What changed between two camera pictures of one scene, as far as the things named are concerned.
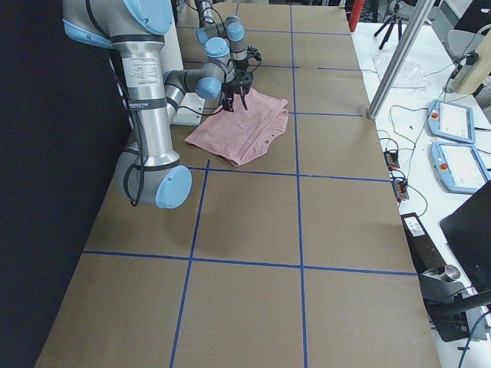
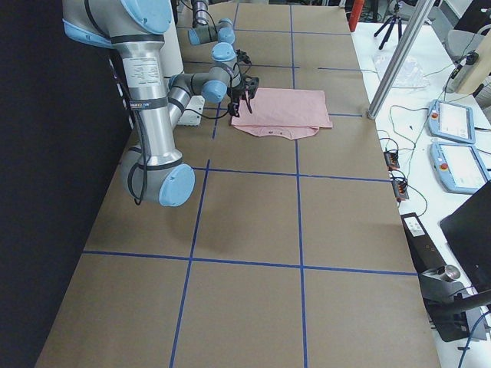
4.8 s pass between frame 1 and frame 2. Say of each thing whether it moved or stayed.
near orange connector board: stayed
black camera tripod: stayed
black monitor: stayed
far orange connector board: stayed
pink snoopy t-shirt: moved
